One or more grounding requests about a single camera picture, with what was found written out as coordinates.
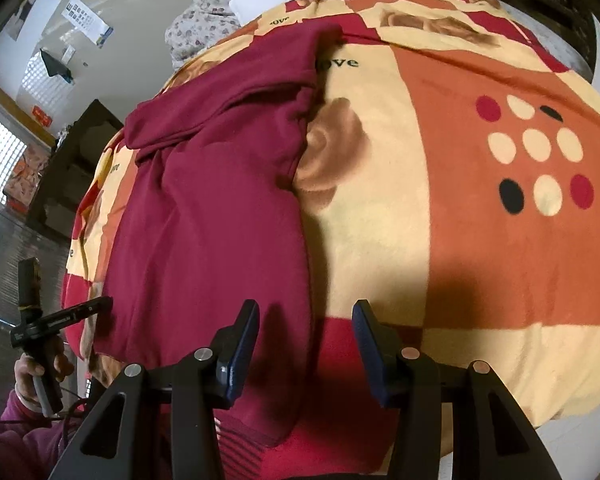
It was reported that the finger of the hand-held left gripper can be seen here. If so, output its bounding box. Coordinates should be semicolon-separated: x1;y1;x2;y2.
18;258;42;317
59;296;114;326

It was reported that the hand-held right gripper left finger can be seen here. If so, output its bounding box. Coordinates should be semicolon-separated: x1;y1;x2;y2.
47;299;261;480

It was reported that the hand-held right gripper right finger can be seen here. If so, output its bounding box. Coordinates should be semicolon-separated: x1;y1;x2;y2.
351;299;563;480

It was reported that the dark red sweater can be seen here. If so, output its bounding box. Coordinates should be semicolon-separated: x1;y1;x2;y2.
94;22;342;448

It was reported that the person's left forearm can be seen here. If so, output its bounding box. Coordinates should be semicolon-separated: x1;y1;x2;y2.
0;389;88;480

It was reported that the person's left hand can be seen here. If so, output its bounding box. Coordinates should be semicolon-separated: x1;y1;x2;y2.
13;334;77;412

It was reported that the orange printed box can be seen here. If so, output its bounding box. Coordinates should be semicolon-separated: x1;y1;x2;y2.
2;146;52;211

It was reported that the dark wooden cabinet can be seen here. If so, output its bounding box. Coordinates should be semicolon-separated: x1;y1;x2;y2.
27;99;126;242

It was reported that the orange printed blanket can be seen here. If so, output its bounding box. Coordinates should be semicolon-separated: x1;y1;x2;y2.
62;0;600;476

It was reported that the dark hanging cloth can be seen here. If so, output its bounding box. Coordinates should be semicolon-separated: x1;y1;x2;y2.
40;48;75;84

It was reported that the floral quilt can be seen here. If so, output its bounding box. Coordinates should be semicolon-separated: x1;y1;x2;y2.
165;0;462;70

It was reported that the black cable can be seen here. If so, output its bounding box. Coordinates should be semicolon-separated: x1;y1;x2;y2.
55;385;93;423

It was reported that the wall poster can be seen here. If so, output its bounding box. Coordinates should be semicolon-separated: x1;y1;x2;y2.
65;0;115;50

